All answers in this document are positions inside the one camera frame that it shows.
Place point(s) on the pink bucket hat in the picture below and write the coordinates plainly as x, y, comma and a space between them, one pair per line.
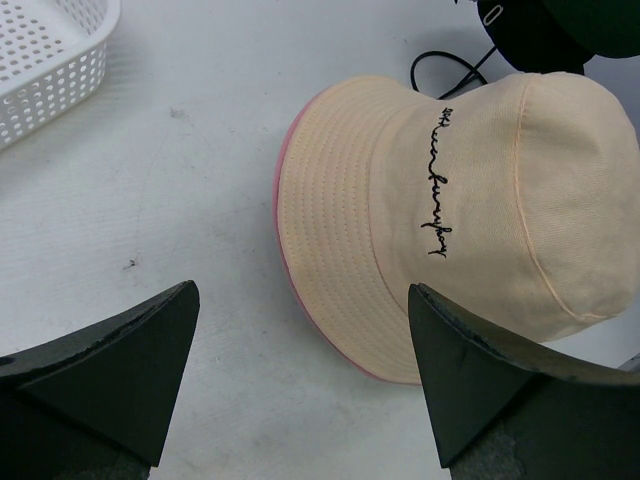
322, 215

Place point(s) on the black wire hat stand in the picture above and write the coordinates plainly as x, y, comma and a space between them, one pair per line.
443, 75

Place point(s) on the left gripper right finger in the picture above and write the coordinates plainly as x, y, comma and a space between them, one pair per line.
504, 407

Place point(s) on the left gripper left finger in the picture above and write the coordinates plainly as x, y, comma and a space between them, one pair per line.
97, 403

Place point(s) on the white perforated plastic basket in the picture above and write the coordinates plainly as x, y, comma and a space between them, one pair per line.
53, 57

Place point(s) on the beige bucket hat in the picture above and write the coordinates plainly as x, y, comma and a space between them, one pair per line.
518, 200

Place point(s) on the dark green baseball cap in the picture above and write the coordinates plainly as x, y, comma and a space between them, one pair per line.
608, 28

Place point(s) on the black baseball cap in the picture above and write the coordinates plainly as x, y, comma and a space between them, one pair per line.
529, 38

